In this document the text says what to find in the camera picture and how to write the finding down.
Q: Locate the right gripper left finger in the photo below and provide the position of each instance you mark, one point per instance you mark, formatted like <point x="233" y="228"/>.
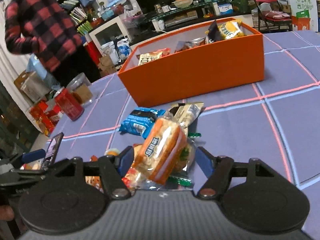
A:
<point x="111" y="174"/>

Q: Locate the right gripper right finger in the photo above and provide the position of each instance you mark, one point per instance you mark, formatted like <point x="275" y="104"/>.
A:
<point x="218" y="173"/>

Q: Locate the blue snack packet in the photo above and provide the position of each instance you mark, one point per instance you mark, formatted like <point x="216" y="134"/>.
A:
<point x="140" y="121"/>

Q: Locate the orange sandwich bread packet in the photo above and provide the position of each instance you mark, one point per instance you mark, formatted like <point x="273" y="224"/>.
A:
<point x="161" y="150"/>

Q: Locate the yellow snack bag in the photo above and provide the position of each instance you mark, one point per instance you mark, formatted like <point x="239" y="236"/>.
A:
<point x="226" y="31"/>

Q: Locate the orange jelly cup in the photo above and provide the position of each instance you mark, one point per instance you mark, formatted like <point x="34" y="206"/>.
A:
<point x="112" y="151"/>

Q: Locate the green snack packet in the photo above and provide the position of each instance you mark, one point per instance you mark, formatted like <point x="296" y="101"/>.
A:
<point x="180" y="175"/>

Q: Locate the yellow grey snack packet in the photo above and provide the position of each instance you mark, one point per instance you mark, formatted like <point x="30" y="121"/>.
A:
<point x="185" y="45"/>

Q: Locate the black smartphone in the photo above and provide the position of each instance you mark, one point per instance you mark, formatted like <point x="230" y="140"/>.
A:
<point x="52" y="151"/>

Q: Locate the purple plaid tablecloth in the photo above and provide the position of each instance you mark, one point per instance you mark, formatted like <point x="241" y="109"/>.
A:
<point x="275" y="120"/>

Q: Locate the red soda can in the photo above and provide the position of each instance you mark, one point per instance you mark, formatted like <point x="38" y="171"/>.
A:
<point x="68" y="104"/>

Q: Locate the clear plastic jar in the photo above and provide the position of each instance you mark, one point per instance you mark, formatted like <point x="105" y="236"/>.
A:
<point x="79" y="88"/>

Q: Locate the orange storage box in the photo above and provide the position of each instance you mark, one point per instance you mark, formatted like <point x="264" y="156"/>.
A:
<point x="200" y="70"/>

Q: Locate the white framed small cabinet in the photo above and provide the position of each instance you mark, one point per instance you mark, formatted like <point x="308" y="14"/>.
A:
<point x="110" y="30"/>

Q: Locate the person in plaid shirt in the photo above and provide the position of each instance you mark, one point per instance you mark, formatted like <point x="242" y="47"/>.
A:
<point x="43" y="28"/>

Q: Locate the red folding chair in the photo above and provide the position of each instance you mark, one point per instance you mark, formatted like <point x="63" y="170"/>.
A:
<point x="272" y="14"/>

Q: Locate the black bookshelf with books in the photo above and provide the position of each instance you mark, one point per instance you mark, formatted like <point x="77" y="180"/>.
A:
<point x="81" y="13"/>

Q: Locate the fruit bowl with oranges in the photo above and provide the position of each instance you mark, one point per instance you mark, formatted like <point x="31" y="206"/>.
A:
<point x="182" y="3"/>

